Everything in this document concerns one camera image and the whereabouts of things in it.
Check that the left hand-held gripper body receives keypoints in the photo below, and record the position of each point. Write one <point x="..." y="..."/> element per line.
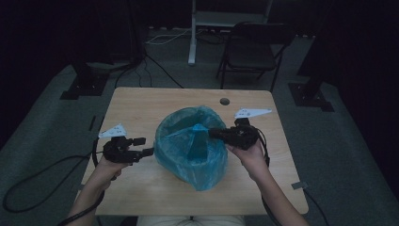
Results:
<point x="117" y="150"/>

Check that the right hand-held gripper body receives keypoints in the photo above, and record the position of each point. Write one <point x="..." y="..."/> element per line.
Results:
<point x="241" y="136"/>

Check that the blue plastic bag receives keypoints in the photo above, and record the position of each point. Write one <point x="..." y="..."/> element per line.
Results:
<point x="191" y="147"/>

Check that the person's left hand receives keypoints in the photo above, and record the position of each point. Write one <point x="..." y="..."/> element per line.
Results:
<point x="108" y="171"/>

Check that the person's right hand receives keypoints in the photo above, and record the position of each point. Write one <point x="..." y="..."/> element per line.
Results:
<point x="251" y="160"/>

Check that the black stand with square base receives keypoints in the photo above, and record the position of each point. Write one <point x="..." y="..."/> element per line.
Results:
<point x="310" y="97"/>
<point x="84" y="86"/>

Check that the grey tape piece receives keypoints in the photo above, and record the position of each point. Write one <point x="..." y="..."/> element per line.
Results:
<point x="299" y="185"/>

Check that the grey round stand base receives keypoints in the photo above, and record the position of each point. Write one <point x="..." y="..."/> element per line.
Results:
<point x="119" y="66"/>

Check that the black folding chair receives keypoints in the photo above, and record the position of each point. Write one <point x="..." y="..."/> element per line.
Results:
<point x="251" y="55"/>

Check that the white metal stand frame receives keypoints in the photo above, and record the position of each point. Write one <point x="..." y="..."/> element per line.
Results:
<point x="193" y="37"/>

